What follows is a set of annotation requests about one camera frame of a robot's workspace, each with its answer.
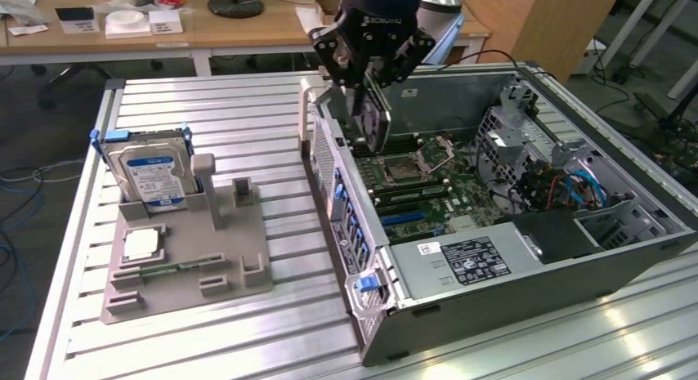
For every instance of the hard disk with blue bracket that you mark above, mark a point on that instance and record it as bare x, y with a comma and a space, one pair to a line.
155, 173

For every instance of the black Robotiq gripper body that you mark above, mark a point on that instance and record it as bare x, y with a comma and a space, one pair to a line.
377, 20

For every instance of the installed RAM stick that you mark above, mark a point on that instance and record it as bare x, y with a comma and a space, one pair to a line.
414, 192

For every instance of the blue expansion slot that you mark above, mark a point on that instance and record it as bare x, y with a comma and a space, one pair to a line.
405, 220

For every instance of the white table frame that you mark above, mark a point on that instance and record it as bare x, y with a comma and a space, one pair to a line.
638, 28

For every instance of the white paper label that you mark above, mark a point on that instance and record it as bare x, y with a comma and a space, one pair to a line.
28, 29

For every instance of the grey power supply unit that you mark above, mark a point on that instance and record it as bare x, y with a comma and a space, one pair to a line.
463, 259

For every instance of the CPU socket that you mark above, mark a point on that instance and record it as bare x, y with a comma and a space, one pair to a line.
405, 167

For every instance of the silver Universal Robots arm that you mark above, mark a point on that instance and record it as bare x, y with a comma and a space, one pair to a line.
450, 28

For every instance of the green motherboard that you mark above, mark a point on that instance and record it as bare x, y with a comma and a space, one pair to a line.
463, 192

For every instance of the graphics card with fan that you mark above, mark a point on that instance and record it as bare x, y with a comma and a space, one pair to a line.
377, 122

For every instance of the black round lamp base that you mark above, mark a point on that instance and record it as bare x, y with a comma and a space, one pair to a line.
235, 6

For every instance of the metal socket cover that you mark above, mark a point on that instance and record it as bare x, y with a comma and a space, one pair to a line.
443, 149

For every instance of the silver CPU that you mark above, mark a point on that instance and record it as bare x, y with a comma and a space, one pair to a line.
142, 243

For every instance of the grey parts rack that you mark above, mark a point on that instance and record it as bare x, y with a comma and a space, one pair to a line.
202, 245

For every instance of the plain white box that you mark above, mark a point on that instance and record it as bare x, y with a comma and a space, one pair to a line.
165, 22

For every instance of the open black PC case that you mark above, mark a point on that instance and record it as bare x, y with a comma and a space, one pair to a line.
490, 298

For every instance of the wooden desk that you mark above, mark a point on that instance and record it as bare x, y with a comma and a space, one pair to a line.
55, 45

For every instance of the metal disk bay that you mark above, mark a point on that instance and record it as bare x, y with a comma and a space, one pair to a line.
513, 147

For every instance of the green RAM stick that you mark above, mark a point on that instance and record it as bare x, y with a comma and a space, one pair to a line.
169, 269

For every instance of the blue case latch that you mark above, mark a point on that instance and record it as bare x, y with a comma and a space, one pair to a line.
366, 284

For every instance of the wooden cabinet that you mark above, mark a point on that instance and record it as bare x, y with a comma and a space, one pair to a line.
545, 28

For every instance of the white box with black lid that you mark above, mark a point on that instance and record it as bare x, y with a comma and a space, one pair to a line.
76, 20

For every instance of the red packet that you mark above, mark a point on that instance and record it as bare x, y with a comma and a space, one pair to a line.
170, 1

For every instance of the white paper stack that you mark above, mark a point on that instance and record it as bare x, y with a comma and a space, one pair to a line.
314, 18

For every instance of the white box with round insert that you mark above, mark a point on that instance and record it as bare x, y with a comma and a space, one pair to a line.
128, 24

